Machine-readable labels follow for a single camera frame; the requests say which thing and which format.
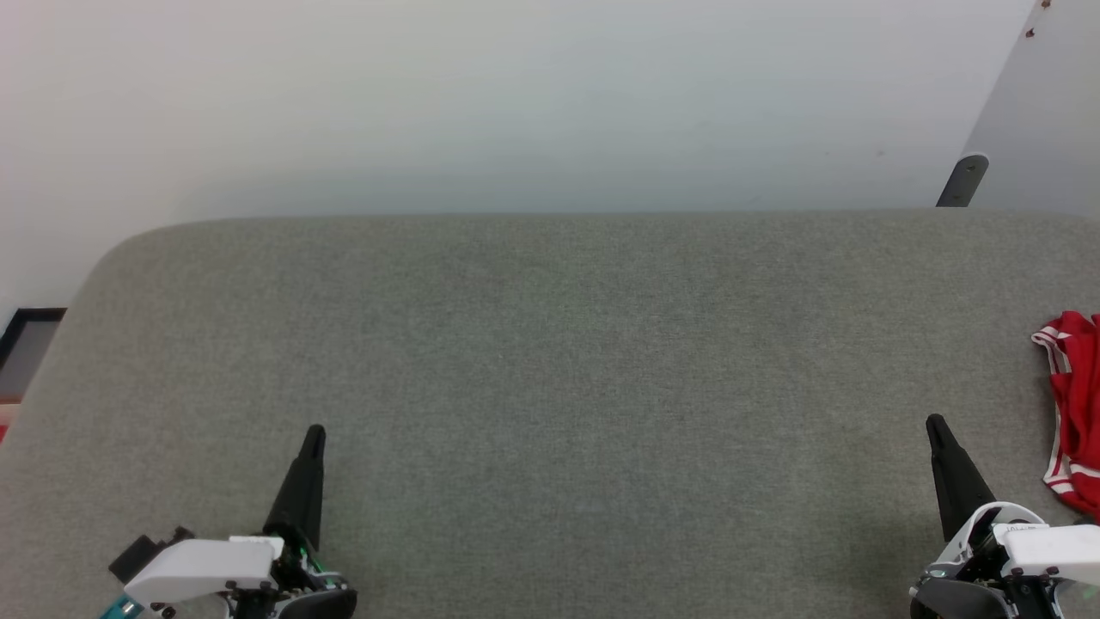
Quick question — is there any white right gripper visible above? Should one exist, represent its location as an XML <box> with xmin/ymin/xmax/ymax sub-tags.
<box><xmin>911</xmin><ymin>414</ymin><xmax>1100</xmax><ymax>619</ymax></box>

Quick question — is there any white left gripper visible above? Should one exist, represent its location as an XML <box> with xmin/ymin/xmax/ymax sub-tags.
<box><xmin>125</xmin><ymin>425</ymin><xmax>358</xmax><ymax>619</ymax></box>

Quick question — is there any red and white towel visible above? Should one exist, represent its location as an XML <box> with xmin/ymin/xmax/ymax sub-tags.
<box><xmin>1031</xmin><ymin>311</ymin><xmax>1100</xmax><ymax>521</ymax></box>

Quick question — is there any grey fabric sofa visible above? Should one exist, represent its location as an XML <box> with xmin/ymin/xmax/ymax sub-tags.
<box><xmin>0</xmin><ymin>209</ymin><xmax>1100</xmax><ymax>619</ymax></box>

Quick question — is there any dark framed panel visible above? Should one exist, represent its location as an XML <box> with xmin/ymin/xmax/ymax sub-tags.
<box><xmin>0</xmin><ymin>308</ymin><xmax>67</xmax><ymax>401</ymax></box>

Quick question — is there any grey door panel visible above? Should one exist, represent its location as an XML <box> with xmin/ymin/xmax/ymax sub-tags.
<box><xmin>962</xmin><ymin>0</ymin><xmax>1100</xmax><ymax>216</ymax></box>

